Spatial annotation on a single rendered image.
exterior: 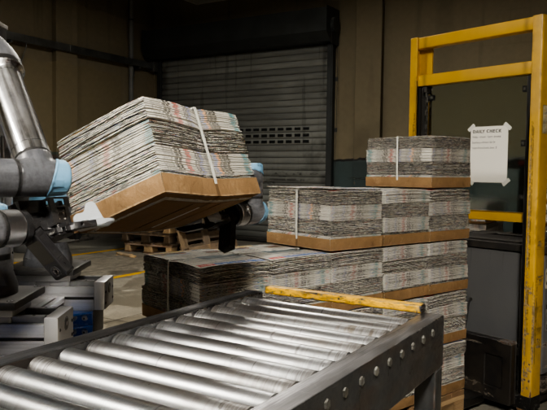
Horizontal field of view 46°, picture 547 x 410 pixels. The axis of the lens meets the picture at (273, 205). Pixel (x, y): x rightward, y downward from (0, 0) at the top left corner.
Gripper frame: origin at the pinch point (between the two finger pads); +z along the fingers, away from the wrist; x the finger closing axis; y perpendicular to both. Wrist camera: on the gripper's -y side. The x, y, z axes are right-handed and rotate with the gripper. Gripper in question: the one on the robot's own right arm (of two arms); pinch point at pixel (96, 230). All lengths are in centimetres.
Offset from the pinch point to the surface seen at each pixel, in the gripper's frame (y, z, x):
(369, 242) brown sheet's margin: -17, 129, -5
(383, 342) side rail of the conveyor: -41, 14, -52
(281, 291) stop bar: -25, 42, -15
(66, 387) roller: -30, -37, -24
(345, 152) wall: 150, 761, 265
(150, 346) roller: -28.2, -11.4, -17.9
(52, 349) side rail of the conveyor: -23.4, -25.0, -7.7
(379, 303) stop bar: -35, 43, -41
